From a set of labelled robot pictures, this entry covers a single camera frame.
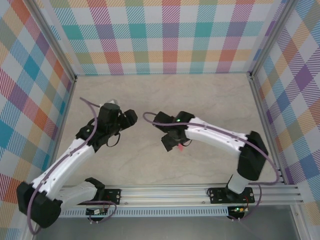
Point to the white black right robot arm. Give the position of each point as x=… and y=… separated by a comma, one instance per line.
x=225, y=140

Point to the aluminium corner post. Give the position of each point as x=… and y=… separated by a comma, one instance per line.
x=271, y=37
x=53, y=37

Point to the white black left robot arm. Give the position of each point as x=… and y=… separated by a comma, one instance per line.
x=62, y=165

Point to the aluminium side rail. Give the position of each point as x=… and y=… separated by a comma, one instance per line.
x=66, y=107
x=267, y=130

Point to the small circuit board with LED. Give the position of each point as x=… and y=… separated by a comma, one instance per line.
x=238, y=209

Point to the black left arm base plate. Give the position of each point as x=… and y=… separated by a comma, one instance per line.
x=113, y=196

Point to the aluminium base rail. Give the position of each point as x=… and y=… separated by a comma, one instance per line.
x=162, y=195

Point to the pink paper sheet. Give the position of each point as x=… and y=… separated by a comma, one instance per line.
x=180, y=148

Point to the grey metal panel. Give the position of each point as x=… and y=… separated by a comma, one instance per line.
x=162, y=230

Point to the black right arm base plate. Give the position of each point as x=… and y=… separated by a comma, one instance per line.
x=217, y=196

